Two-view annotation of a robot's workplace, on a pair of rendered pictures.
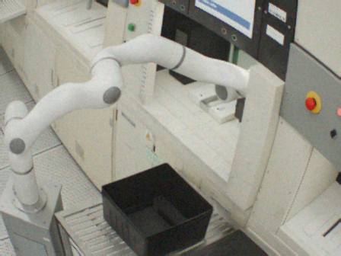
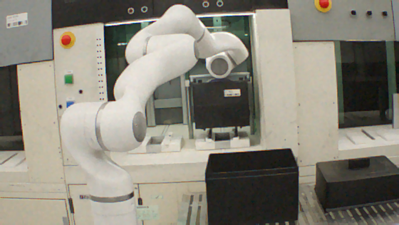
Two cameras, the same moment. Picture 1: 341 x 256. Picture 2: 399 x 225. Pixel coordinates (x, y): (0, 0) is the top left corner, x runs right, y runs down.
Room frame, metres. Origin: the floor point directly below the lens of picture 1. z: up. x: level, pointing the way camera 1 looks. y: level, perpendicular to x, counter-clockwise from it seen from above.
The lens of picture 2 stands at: (0.11, 1.39, 1.34)
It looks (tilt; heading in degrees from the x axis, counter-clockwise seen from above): 8 degrees down; 314
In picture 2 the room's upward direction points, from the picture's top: 4 degrees counter-clockwise
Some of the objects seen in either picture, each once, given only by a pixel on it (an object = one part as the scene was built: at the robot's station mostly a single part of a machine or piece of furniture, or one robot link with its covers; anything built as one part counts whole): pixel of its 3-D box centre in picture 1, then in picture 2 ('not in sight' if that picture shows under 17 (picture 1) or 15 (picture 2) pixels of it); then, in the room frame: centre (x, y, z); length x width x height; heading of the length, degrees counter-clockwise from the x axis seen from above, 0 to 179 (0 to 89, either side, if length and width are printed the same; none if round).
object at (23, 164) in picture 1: (17, 135); (95, 149); (1.28, 0.56, 1.07); 0.19 x 0.12 x 0.24; 20
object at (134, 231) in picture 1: (154, 215); (252, 186); (1.22, 0.02, 0.85); 0.28 x 0.28 x 0.17; 40
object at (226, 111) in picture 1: (222, 99); (155, 142); (1.89, -0.20, 0.89); 0.22 x 0.21 x 0.04; 131
